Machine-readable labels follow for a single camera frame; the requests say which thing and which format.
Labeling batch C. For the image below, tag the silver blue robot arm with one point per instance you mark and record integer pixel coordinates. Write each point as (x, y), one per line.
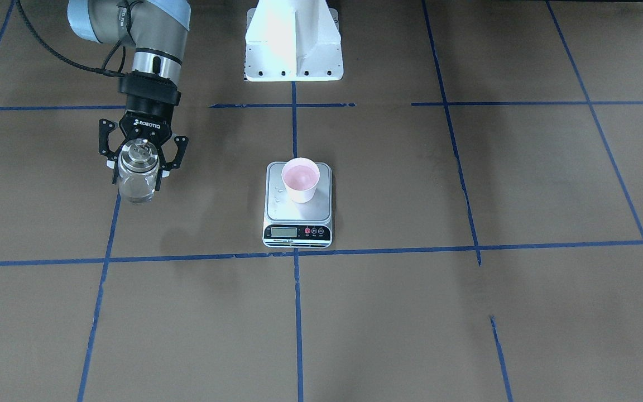
(155, 30)

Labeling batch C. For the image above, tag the silver digital kitchen scale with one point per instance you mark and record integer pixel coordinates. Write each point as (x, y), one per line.
(301, 225)

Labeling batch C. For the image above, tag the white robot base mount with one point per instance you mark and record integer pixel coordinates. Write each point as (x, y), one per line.
(293, 41)

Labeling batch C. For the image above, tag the clear glass sauce bottle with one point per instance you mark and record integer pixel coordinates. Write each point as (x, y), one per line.
(137, 171)

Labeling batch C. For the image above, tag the pink paper cup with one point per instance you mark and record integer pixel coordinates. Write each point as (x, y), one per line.
(300, 177)

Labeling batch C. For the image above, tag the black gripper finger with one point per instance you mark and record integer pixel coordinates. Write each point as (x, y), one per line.
(165, 165)
(105, 128)

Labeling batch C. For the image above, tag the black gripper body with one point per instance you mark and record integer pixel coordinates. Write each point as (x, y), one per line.
(144, 119)

